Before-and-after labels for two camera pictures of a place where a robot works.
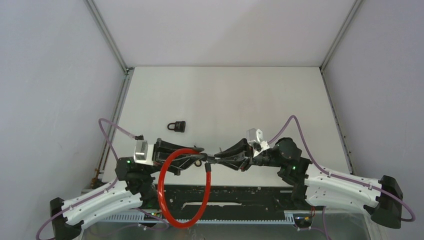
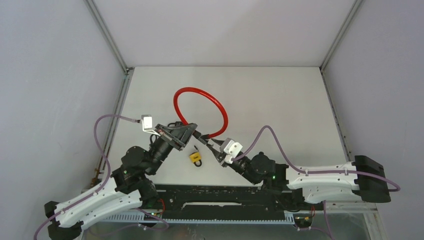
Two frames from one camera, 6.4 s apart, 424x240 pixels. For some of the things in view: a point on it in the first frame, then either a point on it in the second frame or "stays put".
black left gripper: x=162 y=148 to x=179 y=136
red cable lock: x=208 y=168 to x=185 y=89
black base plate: x=185 y=201 stays put
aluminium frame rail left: x=118 y=52 stays put
